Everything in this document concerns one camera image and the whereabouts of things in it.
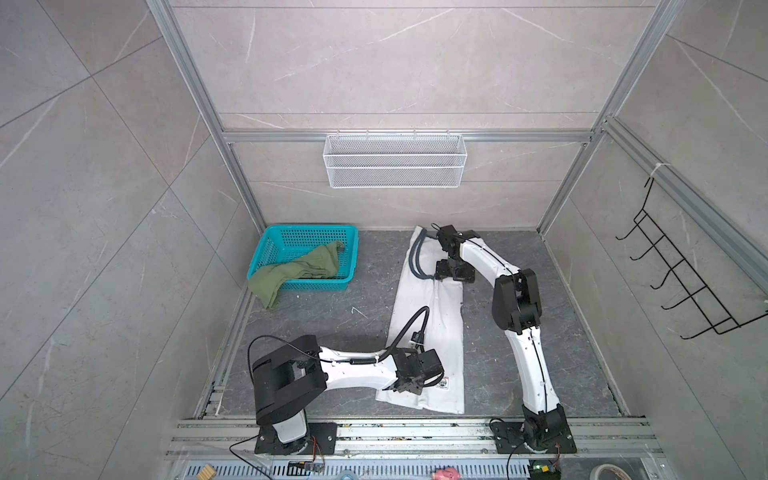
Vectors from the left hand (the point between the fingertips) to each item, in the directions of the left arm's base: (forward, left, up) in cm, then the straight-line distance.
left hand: (414, 371), depth 84 cm
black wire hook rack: (+3, -59, +30) cm, 66 cm away
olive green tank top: (+40, +31, +2) cm, 50 cm away
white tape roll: (-26, -39, +1) cm, 47 cm away
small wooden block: (-21, +51, 0) cm, 55 cm away
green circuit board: (-24, -29, -1) cm, 38 cm away
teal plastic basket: (+48, +48, +2) cm, 68 cm away
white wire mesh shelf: (+62, +3, +29) cm, 68 cm away
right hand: (+33, -17, 0) cm, 37 cm away
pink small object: (-24, -5, +3) cm, 25 cm away
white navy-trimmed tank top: (+28, -4, 0) cm, 28 cm away
